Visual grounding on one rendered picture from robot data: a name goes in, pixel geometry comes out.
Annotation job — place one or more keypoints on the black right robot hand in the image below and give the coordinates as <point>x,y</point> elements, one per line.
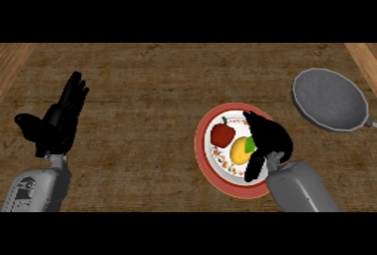
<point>269,136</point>

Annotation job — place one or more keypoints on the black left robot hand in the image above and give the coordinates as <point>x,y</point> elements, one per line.
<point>56,126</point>

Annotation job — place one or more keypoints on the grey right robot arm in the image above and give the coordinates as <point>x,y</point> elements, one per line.
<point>297,186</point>

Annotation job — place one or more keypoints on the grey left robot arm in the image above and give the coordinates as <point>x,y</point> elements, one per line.
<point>39,189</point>

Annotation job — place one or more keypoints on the yellow lemon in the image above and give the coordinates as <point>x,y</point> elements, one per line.
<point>238,151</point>

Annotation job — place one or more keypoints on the red-rimmed white plate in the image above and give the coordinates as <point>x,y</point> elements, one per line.
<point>216,166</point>

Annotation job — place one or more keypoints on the grey frying pan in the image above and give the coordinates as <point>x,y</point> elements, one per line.
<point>328,99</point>

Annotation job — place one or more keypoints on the green lime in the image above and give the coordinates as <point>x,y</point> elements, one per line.
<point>250,144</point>

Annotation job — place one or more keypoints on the red bell pepper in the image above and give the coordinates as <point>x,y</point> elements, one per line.
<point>222,134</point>

